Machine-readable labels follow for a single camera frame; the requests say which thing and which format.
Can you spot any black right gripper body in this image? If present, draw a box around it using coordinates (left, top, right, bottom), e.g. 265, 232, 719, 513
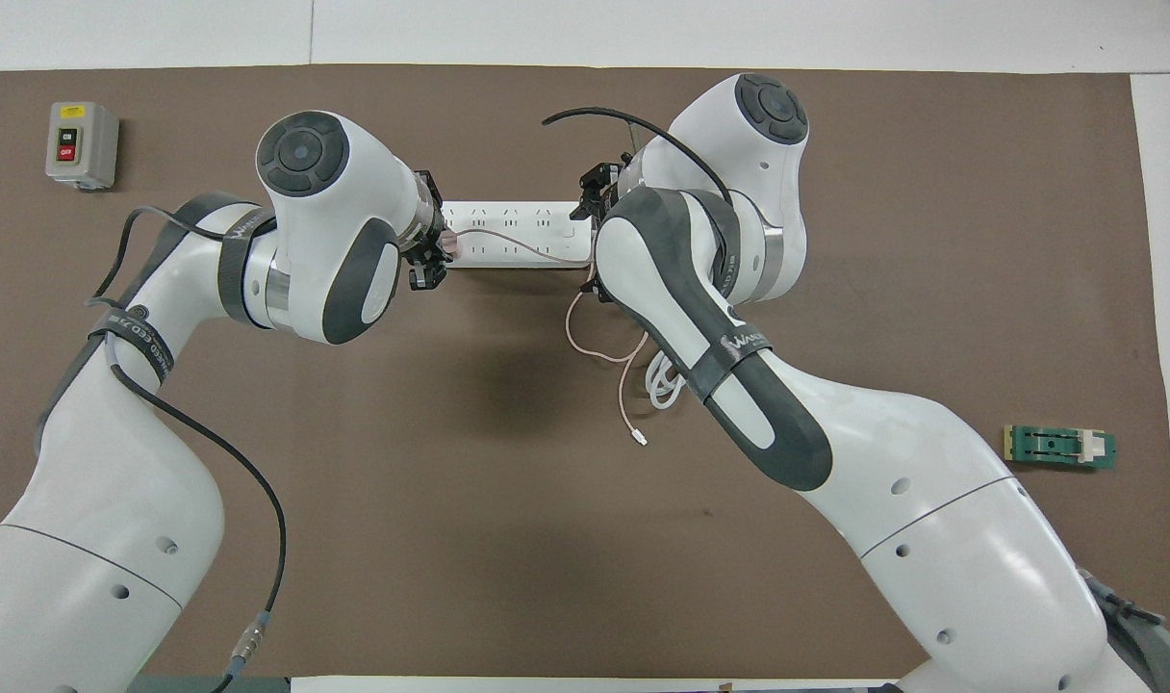
580, 154, 634, 302

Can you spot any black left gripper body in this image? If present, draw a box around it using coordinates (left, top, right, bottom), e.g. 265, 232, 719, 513
407, 170, 448, 292

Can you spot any pink charging cable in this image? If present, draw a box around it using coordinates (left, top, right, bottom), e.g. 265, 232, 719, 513
447, 228, 649, 447

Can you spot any white power strip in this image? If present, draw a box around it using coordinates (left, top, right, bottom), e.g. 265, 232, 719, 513
439, 200, 596, 272

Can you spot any brown table mat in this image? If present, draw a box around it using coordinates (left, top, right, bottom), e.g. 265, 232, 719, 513
0, 64, 1170, 680

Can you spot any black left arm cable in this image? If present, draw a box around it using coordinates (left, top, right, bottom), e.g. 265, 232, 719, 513
87, 205, 289, 693

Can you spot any grey on-off switch box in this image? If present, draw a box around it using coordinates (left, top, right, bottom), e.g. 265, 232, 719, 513
45, 101, 121, 192

